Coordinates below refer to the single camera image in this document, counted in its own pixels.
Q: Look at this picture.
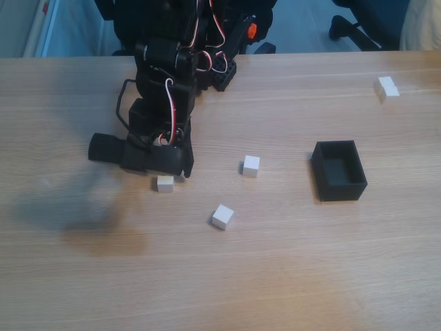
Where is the black oval camera box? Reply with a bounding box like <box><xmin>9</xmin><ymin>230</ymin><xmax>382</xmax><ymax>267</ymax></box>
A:
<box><xmin>88</xmin><ymin>132</ymin><xmax>189</xmax><ymax>176</ymax></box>

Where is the red and white servo cable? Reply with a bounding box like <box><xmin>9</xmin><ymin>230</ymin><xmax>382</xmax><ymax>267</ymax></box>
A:
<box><xmin>160</xmin><ymin>78</ymin><xmax>181</xmax><ymax>145</ymax></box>
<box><xmin>192</xmin><ymin>0</ymin><xmax>229</xmax><ymax>72</ymax></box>

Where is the black open box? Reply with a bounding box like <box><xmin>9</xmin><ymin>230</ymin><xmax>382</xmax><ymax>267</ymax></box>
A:
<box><xmin>311</xmin><ymin>139</ymin><xmax>369</xmax><ymax>203</ymax></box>

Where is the black camera cable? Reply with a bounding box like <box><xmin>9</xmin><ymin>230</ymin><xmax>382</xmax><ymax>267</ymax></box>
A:
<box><xmin>116</xmin><ymin>78</ymin><xmax>139</xmax><ymax>134</ymax></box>

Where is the cream fabric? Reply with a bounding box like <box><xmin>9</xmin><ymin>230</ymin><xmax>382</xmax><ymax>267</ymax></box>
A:
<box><xmin>398</xmin><ymin>0</ymin><xmax>441</xmax><ymax>52</ymax></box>

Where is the white cube block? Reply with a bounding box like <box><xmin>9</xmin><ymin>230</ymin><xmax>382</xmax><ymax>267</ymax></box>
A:
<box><xmin>211</xmin><ymin>203</ymin><xmax>236</xmax><ymax>230</ymax></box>
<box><xmin>156</xmin><ymin>174</ymin><xmax>174</xmax><ymax>193</ymax></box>
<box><xmin>242</xmin><ymin>154</ymin><xmax>261</xmax><ymax>179</ymax></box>
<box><xmin>378</xmin><ymin>85</ymin><xmax>401</xmax><ymax>105</ymax></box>
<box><xmin>374</xmin><ymin>76</ymin><xmax>396</xmax><ymax>91</ymax></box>

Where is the white panel with red mark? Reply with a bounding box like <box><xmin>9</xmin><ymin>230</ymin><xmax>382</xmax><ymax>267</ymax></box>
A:
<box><xmin>22</xmin><ymin>0</ymin><xmax>61</xmax><ymax>58</ymax></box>

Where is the black clamp with orange button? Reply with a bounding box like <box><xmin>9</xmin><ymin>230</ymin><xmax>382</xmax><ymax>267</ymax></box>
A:
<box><xmin>225</xmin><ymin>15</ymin><xmax>258</xmax><ymax>58</ymax></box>

